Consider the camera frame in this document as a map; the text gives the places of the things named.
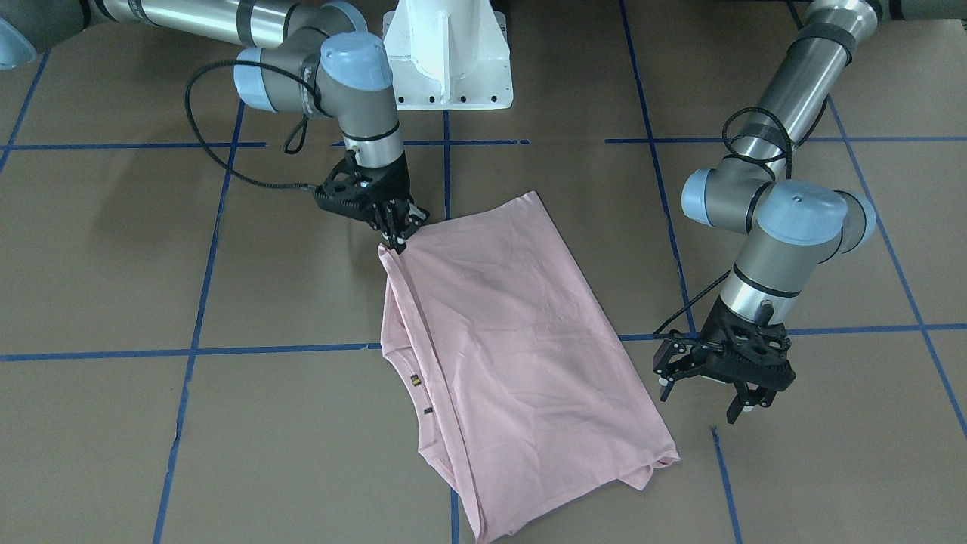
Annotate pink t-shirt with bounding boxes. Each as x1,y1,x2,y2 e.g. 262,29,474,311
378,192,680,543

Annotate brown paper table cover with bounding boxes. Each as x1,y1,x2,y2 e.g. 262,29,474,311
0,0,967,544

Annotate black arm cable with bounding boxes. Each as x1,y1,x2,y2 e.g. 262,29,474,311
653,106,832,338
184,59,333,191

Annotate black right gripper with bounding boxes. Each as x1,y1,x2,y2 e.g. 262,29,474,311
312,151,429,254

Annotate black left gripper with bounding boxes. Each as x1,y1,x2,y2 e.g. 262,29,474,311
653,299,796,425

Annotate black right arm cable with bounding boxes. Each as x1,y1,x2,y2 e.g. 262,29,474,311
184,59,333,191

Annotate blue tape grid lines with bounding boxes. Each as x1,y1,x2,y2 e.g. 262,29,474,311
0,0,967,544

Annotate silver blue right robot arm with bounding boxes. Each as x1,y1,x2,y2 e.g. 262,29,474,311
1,1,428,252

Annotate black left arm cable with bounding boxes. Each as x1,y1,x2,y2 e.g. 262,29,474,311
653,106,832,338

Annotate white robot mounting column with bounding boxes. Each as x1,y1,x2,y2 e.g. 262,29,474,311
382,1,514,111

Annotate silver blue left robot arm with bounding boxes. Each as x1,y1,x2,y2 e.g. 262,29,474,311
652,1,965,424

